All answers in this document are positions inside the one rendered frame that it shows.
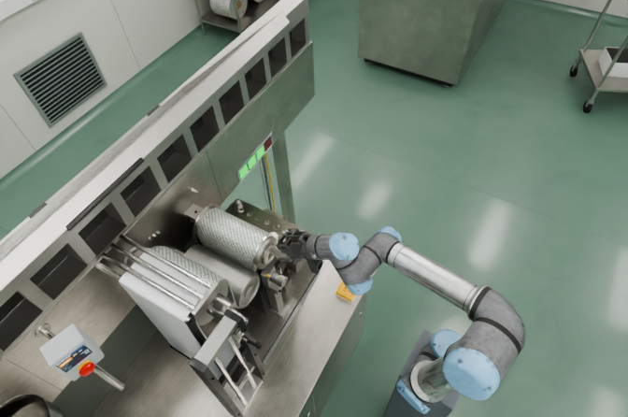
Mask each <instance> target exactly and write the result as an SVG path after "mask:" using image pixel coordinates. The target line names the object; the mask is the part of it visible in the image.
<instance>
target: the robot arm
mask: <svg viewBox="0 0 628 417"><path fill-rule="evenodd" d="M293 229H294V231H292V230H293ZM287 230H288V231H287V232H285V233H284V235H283V236H278V238H279V241H278V244H277V245H276V246H277V247H274V246H271V249H272V251H273V253H274V255H275V256H276V257H277V258H278V259H279V260H280V261H281V262H282V263H283V264H285V265H289V264H293V263H298V262H300V261H302V259H303V258H305V259H306V260H307V263H308V266H309V268H310V270H311V272H312V273H315V274H318V273H319V271H320V269H321V267H322V265H323V261H322V260H330V262H331V263H332V265H333V266H334V268H335V270H336V272H337V273H338V275H339V276H340V278H341V280H343V283H344V284H345V285H346V286H347V288H348V289H349V290H350V292H351V293H352V294H353V295H362V294H364V293H366V292H367V291H369V290H370V289H371V287H372V284H373V280H372V277H371V276H370V275H371V274H372V273H373V272H374V271H375V270H376V269H377V268H378V267H379V266H380V265H381V264H382V263H383V262H384V263H386V264H388V265H389V266H392V267H393V268H395V269H397V270H398V271H400V272H401V273H403V274H405V275H406V276H408V277H410V278H411V279H413V280H414V281H416V282H417V283H419V284H421V285H422V286H424V287H425V288H427V289H429V290H430V291H432V292H434V293H435V294H437V295H439V296H441V297H442V298H444V299H446V300H447V301H449V302H450V303H451V304H453V305H454V306H456V307H458V308H459V309H462V310H463V311H465V312H466V314H467V317H468V319H470V320H471V321H473V323H472V324H471V325H470V327H469V328H468V329H467V331H466V332H465V333H464V335H463V336H461V335H460V334H458V333H457V332H455V331H453V330H450V329H442V330H439V331H437V332H436V333H435V334H433V336H432V338H431V341H430V342H429V344H428V345H427V346H425V347H424V348H423V349H422V350H421V351H420V353H419V355H418V357H417V359H416V360H415V362H414V363H413V364H412V365H411V367H410V368H409V369H408V370H407V372H406V373H405V374H404V376H403V377H402V378H400V381H399V382H398V383H397V385H396V387H397V390H398V391H399V393H400V394H401V395H402V396H403V398H404V399H405V400H406V401H407V402H408V403H409V404H410V405H411V406H413V407H414V408H415V409H416V410H418V411H419V412H421V413H423V414H425V413H427V412H428V410H430V409H431V407H432V406H433V405H434V404H435V403H436V402H438V401H441V400H442V399H443V398H444V397H445V396H446V395H447V393H448V392H451V391H455V390H457V391H458V392H459V393H461V394H462V395H464V396H466V397H471V398H472V399H474V400H485V399H488V398H489V397H490V396H491V395H492V394H493V393H494V392H495V391H496V390H497V388H498V386H499V383H500V381H501V380H502V379H503V378H504V376H505V375H506V373H507V371H508V370H509V368H510V367H511V365H512V364H513V362H514V361H515V359H516V358H517V356H518V355H519V353H520V352H521V350H522V348H523V346H524V343H525V338H526V335H525V328H524V324H523V321H522V319H521V316H520V314H519V313H518V312H517V311H516V309H515V308H514V307H513V305H512V304H511V303H510V302H509V301H508V300H507V299H506V298H505V297H504V296H502V295H501V294H500V293H498V292H497V291H495V290H494V289H492V288H491V287H489V286H487V285H486V286H481V287H480V286H478V285H476V284H475V283H474V282H472V281H470V280H468V279H466V278H464V277H462V276H461V275H459V274H457V273H455V272H453V271H452V270H450V269H448V268H446V267H444V266H442V265H440V264H439V263H438V262H436V261H434V260H432V259H430V258H429V257H427V256H425V255H423V254H421V253H420V252H417V251H415V250H413V249H412V248H410V247H408V246H407V245H406V244H404V243H402V238H401V236H400V234H399V233H398V232H396V231H395V229H393V228H392V227H390V226H383V227H382V228H381V229H379V230H378V231H377V232H376V233H375V234H374V235H373V236H372V237H371V238H370V239H369V240H368V241H367V242H366V243H365V244H364V245H363V246H362V248H361V249H360V250H359V246H358V240H357V238H356V236H354V235H353V234H350V233H341V232H338V233H333V234H315V235H310V234H309V233H308V232H307V231H300V230H299V229H298V228H287Z"/></svg>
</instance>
